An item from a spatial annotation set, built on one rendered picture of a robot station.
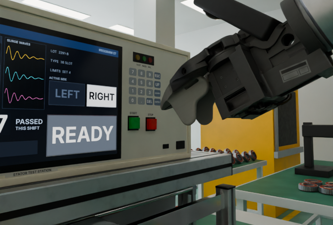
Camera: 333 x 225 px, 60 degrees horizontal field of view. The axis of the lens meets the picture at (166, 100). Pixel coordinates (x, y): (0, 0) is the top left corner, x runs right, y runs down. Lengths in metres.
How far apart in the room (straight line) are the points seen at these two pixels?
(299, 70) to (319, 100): 5.29
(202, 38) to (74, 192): 6.56
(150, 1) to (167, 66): 4.21
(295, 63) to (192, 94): 0.12
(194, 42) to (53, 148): 6.64
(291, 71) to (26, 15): 0.30
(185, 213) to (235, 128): 3.57
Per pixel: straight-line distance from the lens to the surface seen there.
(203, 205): 0.56
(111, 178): 0.40
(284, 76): 0.30
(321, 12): 0.29
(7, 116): 0.36
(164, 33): 4.60
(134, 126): 0.45
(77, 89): 0.40
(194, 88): 0.35
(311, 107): 5.61
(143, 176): 0.44
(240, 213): 1.50
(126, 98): 0.45
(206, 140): 4.31
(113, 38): 0.45
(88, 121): 0.40
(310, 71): 0.30
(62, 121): 0.39
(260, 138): 3.91
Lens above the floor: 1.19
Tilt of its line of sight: 4 degrees up
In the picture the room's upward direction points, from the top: straight up
